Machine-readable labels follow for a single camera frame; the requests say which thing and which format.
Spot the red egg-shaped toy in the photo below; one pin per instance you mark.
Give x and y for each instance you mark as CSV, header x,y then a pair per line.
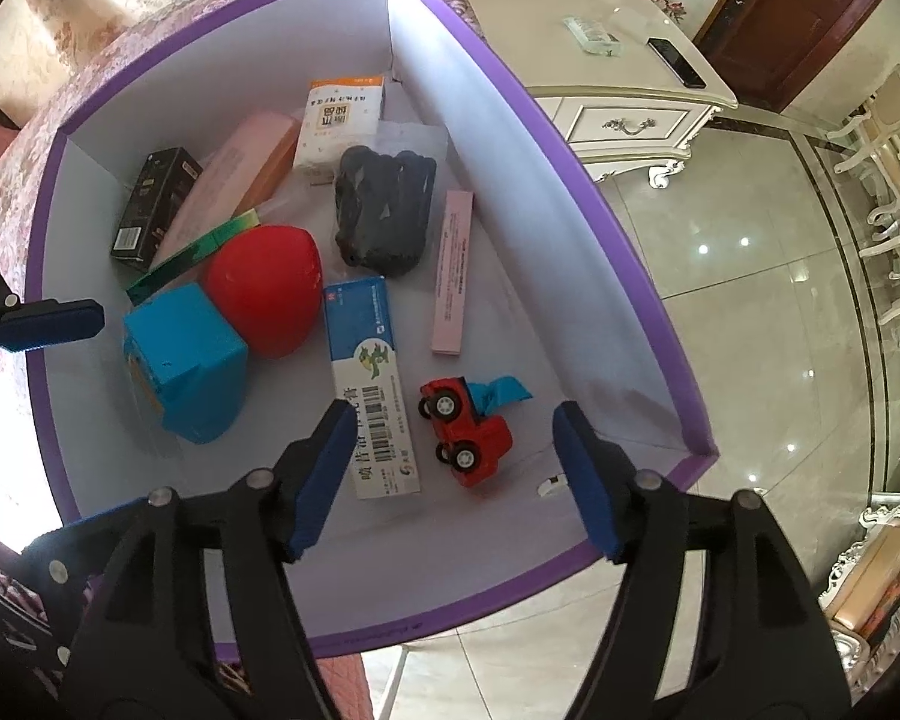
x,y
270,292

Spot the blue and white toothpaste box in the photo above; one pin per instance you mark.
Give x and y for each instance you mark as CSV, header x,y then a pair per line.
x,y
371,390

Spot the small white tag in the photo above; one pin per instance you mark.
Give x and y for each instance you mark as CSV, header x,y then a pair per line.
x,y
551,487

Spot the black box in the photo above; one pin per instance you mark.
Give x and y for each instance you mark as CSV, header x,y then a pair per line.
x,y
154,210

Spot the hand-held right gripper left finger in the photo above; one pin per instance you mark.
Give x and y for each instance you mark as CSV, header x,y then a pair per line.
x,y
322,480

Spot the narrow green box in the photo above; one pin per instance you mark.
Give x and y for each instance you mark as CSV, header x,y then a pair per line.
x,y
195,255

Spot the brown wooden door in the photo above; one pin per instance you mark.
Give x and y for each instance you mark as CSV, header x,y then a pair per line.
x,y
795,15

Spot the white ornate armchair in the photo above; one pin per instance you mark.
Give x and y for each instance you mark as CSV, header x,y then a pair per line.
x,y
870,577

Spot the black phone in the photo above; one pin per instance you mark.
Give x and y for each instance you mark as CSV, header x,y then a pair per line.
x,y
676,62

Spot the clear blister pack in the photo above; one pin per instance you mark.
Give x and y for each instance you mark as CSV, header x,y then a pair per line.
x,y
591,34

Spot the red toy truck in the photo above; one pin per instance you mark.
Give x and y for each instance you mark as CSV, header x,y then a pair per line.
x,y
469,427

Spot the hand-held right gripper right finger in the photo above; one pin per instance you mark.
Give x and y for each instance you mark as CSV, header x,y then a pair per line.
x,y
581,472

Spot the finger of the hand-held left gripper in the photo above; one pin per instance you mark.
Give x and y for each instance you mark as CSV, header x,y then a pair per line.
x,y
56,574
45,324

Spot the white nightstand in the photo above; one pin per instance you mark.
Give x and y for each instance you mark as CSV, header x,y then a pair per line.
x,y
630,90

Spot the dark item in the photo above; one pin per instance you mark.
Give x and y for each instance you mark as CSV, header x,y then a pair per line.
x,y
382,217

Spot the white and orange medicine box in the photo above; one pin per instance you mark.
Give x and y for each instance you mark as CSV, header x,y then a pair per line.
x,y
341,127

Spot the narrow pink box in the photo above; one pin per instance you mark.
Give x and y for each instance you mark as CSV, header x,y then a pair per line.
x,y
454,277

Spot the pink case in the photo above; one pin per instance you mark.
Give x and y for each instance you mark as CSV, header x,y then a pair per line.
x,y
232,180

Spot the purple storage box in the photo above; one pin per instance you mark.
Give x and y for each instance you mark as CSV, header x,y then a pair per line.
x,y
555,240

